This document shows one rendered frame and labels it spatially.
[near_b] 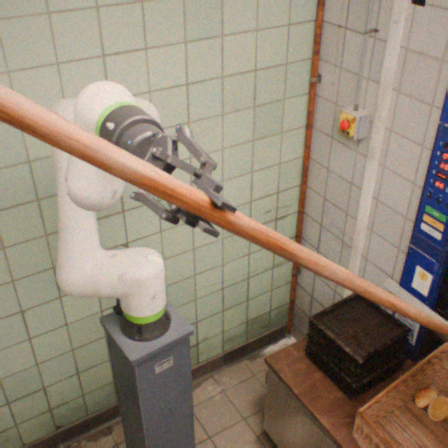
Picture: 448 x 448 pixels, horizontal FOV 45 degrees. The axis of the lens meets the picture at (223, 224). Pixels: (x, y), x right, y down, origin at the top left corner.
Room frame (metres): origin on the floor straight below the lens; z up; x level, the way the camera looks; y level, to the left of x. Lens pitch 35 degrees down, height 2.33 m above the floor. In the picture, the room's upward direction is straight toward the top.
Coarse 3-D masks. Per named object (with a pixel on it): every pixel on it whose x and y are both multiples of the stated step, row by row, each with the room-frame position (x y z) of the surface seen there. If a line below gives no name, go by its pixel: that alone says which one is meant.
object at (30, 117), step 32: (0, 96) 0.45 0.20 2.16; (32, 128) 0.46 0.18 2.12; (64, 128) 0.48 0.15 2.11; (96, 160) 0.49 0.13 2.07; (128, 160) 0.51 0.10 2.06; (160, 192) 0.53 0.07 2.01; (192, 192) 0.55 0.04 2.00; (224, 224) 0.57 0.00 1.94; (256, 224) 0.61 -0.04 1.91; (288, 256) 0.63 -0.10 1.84; (320, 256) 0.68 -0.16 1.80; (352, 288) 0.71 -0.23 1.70; (416, 320) 0.83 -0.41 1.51
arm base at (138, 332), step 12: (120, 312) 1.16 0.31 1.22; (168, 312) 1.15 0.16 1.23; (120, 324) 1.11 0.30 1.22; (132, 324) 1.08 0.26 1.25; (144, 324) 1.07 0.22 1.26; (156, 324) 1.08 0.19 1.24; (168, 324) 1.11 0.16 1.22; (132, 336) 1.06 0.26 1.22; (144, 336) 1.06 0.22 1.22; (156, 336) 1.07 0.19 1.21
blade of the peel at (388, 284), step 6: (384, 282) 1.21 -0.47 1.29; (390, 282) 1.20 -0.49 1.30; (390, 288) 1.18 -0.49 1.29; (396, 288) 1.17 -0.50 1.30; (396, 294) 1.16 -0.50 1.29; (402, 294) 1.15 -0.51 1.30; (408, 294) 1.14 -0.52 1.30; (408, 300) 1.13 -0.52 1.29; (414, 300) 1.12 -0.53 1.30; (420, 306) 1.10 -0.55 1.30; (426, 306) 1.09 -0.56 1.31; (432, 312) 1.07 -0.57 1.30; (438, 318) 1.05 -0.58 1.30
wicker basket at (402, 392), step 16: (416, 368) 1.31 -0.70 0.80; (432, 368) 1.37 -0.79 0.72; (400, 384) 1.27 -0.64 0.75; (416, 384) 1.33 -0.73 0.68; (432, 384) 1.37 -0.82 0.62; (384, 400) 1.24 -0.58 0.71; (400, 400) 1.29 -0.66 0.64; (368, 416) 1.20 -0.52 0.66; (384, 416) 1.25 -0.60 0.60; (400, 416) 1.26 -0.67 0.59; (352, 432) 1.18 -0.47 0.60; (368, 432) 1.12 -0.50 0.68; (384, 432) 1.19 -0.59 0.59; (416, 432) 1.19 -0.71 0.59; (432, 432) 1.19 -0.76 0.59
